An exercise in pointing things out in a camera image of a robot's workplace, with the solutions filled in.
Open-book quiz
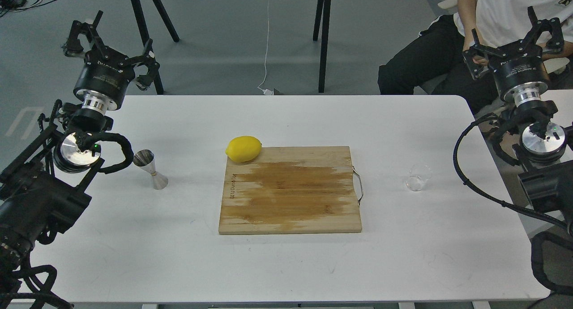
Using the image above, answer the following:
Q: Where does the clear glass cup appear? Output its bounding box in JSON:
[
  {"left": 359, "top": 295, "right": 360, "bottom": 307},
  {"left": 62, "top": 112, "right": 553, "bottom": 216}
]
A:
[{"left": 405, "top": 163, "right": 432, "bottom": 191}]

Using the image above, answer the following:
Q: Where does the seated person white shirt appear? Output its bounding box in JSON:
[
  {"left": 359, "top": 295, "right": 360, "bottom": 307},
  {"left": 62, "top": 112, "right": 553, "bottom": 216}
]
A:
[{"left": 378, "top": 0, "right": 573, "bottom": 114}]

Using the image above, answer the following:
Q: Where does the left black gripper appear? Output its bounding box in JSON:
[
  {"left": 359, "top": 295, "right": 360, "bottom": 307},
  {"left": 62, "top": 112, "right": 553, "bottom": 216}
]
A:
[{"left": 62, "top": 10, "right": 161, "bottom": 111}]

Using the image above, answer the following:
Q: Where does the wooden cutting board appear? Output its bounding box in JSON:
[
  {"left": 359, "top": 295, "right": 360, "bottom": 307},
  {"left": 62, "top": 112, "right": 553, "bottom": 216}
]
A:
[{"left": 218, "top": 146, "right": 362, "bottom": 235}]

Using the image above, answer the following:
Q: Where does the steel jigger measuring cup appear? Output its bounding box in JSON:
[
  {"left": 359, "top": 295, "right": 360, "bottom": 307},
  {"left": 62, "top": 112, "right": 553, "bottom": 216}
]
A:
[{"left": 133, "top": 149, "right": 168, "bottom": 190}]

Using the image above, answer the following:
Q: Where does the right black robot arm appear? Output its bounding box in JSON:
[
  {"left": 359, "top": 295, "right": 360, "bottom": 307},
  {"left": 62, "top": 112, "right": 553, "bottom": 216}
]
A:
[{"left": 453, "top": 7, "right": 573, "bottom": 235}]

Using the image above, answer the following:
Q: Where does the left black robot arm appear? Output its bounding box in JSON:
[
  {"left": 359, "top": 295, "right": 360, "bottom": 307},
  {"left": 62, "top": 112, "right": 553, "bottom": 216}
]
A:
[{"left": 0, "top": 11, "right": 160, "bottom": 309}]

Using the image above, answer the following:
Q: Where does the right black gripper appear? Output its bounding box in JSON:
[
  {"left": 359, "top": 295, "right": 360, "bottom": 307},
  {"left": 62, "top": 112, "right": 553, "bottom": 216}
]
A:
[{"left": 462, "top": 6, "right": 564, "bottom": 104}]

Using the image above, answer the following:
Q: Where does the yellow lemon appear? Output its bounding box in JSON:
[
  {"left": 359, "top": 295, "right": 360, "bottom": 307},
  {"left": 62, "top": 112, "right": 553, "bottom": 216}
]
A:
[{"left": 225, "top": 136, "right": 262, "bottom": 163}]

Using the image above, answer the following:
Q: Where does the black metal table frame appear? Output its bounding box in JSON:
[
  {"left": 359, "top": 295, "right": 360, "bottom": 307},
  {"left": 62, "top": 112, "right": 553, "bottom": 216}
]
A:
[{"left": 130, "top": 0, "right": 332, "bottom": 94}]

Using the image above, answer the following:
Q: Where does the white cable on floor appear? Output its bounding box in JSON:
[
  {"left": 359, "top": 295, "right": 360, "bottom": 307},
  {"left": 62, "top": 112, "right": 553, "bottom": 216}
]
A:
[{"left": 257, "top": 0, "right": 275, "bottom": 96}]

